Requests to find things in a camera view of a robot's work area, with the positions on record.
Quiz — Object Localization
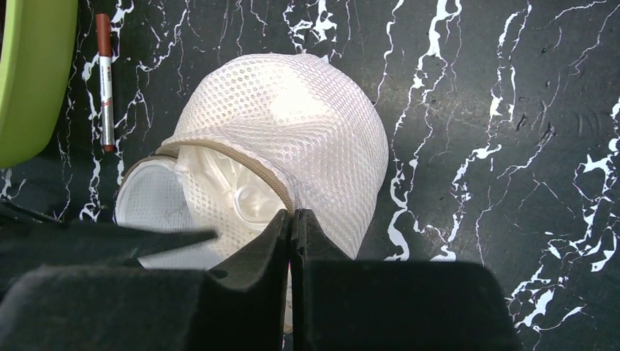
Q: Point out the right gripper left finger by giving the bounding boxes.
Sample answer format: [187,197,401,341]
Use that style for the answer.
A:
[1,210,291,350]

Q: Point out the white bra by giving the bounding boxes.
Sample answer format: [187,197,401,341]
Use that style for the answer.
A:
[174,146,286,246]

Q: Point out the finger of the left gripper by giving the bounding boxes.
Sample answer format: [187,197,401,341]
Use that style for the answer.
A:
[1,200,217,291]

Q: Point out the red white marker pen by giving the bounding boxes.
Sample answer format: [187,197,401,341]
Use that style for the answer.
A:
[95,13,115,152]

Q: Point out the round white mesh laundry bag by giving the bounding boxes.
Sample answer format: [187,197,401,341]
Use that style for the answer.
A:
[115,53,389,269]

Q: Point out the green plastic basin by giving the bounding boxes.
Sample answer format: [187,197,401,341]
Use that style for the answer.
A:
[1,0,78,168]

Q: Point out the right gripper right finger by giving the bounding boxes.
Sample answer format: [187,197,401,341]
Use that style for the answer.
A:
[290,209,521,350]

